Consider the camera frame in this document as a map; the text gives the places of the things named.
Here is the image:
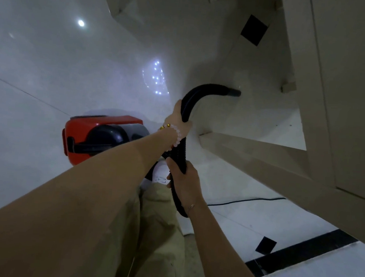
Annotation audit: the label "person's left hand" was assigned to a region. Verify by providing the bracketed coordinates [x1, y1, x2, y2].
[163, 99, 194, 139]

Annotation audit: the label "person's right hand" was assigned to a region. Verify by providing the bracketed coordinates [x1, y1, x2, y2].
[163, 159, 207, 211]

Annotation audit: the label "black vacuum hose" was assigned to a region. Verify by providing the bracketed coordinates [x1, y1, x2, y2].
[158, 81, 242, 221]

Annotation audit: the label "person's right forearm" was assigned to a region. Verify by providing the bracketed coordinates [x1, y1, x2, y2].
[183, 202, 275, 277]

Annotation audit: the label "person's left forearm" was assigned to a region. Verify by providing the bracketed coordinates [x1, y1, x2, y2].
[0, 116, 177, 277]

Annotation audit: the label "white shoe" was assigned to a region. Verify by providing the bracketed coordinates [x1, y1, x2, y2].
[150, 160, 173, 187]

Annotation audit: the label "beige trousers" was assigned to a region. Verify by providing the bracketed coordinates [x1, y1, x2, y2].
[76, 177, 205, 277]

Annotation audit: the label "red vacuum cleaner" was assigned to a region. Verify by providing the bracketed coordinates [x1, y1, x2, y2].
[60, 111, 150, 171]

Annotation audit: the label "beige wooden table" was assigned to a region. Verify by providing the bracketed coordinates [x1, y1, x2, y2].
[191, 0, 365, 250]

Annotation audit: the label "pink beaded bracelet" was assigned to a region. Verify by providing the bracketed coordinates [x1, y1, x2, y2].
[157, 122, 184, 153]

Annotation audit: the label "black power cable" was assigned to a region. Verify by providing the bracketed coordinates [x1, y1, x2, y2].
[207, 192, 287, 211]

